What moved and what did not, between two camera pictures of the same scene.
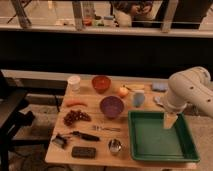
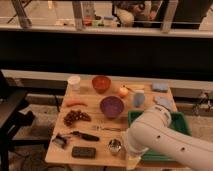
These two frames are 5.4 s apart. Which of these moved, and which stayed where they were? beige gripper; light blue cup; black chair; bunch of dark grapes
Moved: beige gripper
Stayed: light blue cup; bunch of dark grapes; black chair
